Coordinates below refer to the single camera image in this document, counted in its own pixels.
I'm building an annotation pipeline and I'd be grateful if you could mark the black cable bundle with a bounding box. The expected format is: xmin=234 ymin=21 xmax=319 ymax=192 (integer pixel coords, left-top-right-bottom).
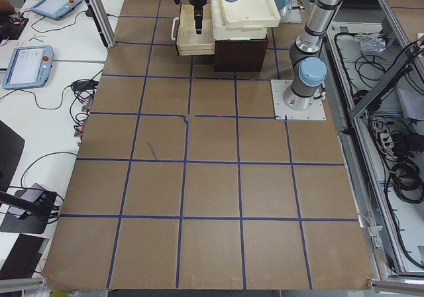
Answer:
xmin=364 ymin=111 xmax=424 ymax=205

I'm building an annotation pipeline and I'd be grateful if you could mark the white drawer handle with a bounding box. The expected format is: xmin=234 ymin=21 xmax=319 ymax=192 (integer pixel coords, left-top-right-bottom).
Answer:
xmin=171 ymin=17 xmax=180 ymax=42

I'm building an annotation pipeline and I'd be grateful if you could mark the far blue teach pendant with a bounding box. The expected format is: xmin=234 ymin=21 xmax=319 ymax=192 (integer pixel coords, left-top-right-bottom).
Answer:
xmin=30 ymin=0 xmax=83 ymax=20

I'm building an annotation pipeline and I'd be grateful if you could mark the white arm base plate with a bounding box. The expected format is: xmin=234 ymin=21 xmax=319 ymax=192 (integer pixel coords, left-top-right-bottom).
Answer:
xmin=271 ymin=80 xmax=327 ymax=121

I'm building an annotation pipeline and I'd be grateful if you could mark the wooden drawer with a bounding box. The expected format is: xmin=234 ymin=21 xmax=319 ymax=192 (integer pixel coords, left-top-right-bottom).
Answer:
xmin=176 ymin=4 xmax=215 ymax=56

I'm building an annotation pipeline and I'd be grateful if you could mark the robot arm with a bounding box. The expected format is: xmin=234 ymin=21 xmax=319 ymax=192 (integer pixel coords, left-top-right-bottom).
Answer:
xmin=225 ymin=0 xmax=343 ymax=111

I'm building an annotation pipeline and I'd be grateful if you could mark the blue teach pendant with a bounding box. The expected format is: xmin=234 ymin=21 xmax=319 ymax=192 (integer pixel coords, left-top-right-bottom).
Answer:
xmin=30 ymin=0 xmax=83 ymax=20
xmin=2 ymin=45 xmax=54 ymax=90

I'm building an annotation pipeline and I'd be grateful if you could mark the dark brown cabinet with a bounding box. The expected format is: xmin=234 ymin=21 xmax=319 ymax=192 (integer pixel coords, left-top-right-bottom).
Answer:
xmin=213 ymin=36 xmax=269 ymax=72

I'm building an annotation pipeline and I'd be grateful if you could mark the black power adapter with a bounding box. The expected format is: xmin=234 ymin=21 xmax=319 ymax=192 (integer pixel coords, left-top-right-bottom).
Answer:
xmin=71 ymin=79 xmax=99 ymax=92

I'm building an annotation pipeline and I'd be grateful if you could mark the crumpled paper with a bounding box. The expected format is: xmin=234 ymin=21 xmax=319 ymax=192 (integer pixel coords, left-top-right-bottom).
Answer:
xmin=356 ymin=32 xmax=386 ymax=52

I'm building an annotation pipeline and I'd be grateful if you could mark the near blue teach pendant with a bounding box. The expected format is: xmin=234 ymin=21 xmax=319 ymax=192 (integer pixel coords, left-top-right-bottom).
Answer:
xmin=2 ymin=45 xmax=54 ymax=90

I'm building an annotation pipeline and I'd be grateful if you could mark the aluminium frame post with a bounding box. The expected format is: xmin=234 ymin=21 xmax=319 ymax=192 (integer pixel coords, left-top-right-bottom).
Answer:
xmin=85 ymin=0 xmax=115 ymax=49

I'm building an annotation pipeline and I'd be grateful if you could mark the cream plastic storage box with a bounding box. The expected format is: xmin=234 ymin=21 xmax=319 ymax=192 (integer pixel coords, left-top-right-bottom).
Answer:
xmin=211 ymin=2 xmax=267 ymax=40

